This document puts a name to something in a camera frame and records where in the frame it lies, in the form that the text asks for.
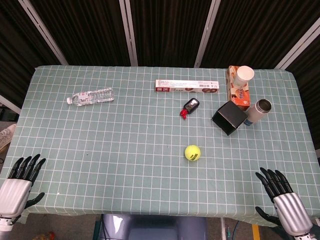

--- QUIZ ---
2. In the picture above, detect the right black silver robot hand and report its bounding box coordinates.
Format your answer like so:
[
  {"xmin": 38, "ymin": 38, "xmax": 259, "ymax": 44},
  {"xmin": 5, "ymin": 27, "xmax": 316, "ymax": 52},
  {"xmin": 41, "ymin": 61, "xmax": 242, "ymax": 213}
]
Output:
[{"xmin": 254, "ymin": 167, "xmax": 314, "ymax": 237}]

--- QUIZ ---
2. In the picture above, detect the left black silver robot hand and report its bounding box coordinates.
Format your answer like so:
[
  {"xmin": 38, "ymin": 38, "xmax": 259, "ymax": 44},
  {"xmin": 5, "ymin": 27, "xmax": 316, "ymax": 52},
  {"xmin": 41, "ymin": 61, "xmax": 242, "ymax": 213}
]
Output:
[{"xmin": 0, "ymin": 153, "xmax": 47, "ymax": 221}]

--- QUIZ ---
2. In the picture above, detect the yellow tennis ball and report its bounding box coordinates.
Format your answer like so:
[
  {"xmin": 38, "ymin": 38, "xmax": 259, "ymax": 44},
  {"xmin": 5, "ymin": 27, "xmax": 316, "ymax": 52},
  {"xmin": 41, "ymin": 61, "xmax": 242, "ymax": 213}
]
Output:
[{"xmin": 184, "ymin": 144, "xmax": 202, "ymax": 163}]

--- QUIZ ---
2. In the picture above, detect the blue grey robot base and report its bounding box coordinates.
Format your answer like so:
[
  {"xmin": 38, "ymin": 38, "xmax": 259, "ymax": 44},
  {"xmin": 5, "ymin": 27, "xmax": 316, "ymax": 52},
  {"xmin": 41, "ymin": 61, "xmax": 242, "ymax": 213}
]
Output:
[{"xmin": 101, "ymin": 213, "xmax": 208, "ymax": 240}]

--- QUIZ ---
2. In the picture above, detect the black open box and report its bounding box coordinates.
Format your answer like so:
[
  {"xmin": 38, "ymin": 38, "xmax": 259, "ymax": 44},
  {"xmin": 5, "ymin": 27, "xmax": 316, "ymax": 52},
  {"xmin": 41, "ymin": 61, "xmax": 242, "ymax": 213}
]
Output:
[{"xmin": 211, "ymin": 100, "xmax": 249, "ymax": 137}]

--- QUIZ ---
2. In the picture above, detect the orange snack box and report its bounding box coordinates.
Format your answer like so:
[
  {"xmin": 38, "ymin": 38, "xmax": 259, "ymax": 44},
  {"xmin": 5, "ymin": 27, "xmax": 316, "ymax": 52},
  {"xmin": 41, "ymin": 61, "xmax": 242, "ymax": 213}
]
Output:
[{"xmin": 226, "ymin": 65, "xmax": 252, "ymax": 112}]

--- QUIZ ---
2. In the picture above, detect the long white baking paper box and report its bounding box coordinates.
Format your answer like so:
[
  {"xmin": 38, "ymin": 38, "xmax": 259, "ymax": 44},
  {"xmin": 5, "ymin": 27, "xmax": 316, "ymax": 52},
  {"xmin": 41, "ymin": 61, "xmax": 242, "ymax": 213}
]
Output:
[{"xmin": 155, "ymin": 79, "xmax": 220, "ymax": 94}]

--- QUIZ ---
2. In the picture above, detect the grey sneaker shoe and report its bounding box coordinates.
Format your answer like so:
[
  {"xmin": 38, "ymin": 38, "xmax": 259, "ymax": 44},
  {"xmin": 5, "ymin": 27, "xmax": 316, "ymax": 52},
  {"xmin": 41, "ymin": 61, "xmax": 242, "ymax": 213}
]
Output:
[{"xmin": 0, "ymin": 123, "xmax": 17, "ymax": 153}]

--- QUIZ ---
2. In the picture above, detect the steel thermos flask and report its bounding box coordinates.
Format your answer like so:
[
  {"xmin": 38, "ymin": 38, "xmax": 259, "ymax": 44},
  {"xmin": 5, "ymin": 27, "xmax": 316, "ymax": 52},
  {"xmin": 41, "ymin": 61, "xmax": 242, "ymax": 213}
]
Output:
[{"xmin": 243, "ymin": 98, "xmax": 273, "ymax": 127}]

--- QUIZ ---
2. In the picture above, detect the green checkered tablecloth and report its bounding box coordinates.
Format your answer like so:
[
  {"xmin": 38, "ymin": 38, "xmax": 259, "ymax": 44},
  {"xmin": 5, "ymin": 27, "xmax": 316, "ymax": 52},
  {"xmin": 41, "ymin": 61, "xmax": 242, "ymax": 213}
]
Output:
[{"xmin": 0, "ymin": 65, "xmax": 320, "ymax": 227}]

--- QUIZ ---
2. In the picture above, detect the clear plastic water bottle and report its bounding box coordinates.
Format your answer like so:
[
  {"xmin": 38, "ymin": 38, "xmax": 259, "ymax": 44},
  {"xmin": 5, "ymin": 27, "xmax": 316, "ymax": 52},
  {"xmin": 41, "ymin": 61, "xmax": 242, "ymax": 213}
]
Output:
[{"xmin": 66, "ymin": 87, "xmax": 115, "ymax": 107}]

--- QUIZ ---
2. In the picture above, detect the white paper cup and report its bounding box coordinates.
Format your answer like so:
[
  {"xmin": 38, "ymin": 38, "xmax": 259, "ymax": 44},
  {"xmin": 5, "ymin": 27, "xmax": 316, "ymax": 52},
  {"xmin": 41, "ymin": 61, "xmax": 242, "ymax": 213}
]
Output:
[{"xmin": 234, "ymin": 65, "xmax": 255, "ymax": 90}]

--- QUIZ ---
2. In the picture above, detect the black ink bottle red cap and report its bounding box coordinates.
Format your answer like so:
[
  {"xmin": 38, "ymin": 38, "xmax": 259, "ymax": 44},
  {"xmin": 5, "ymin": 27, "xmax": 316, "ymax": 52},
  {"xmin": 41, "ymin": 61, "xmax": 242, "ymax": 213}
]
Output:
[{"xmin": 179, "ymin": 98, "xmax": 200, "ymax": 120}]

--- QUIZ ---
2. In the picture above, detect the white frame post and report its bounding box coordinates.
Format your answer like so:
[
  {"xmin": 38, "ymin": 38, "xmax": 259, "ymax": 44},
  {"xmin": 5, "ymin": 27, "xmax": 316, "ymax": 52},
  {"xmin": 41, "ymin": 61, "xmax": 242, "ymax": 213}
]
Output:
[
  {"xmin": 17, "ymin": 0, "xmax": 69, "ymax": 66},
  {"xmin": 193, "ymin": 0, "xmax": 222, "ymax": 68},
  {"xmin": 274, "ymin": 18, "xmax": 320, "ymax": 70},
  {"xmin": 0, "ymin": 94, "xmax": 22, "ymax": 115},
  {"xmin": 118, "ymin": 0, "xmax": 139, "ymax": 67}
]

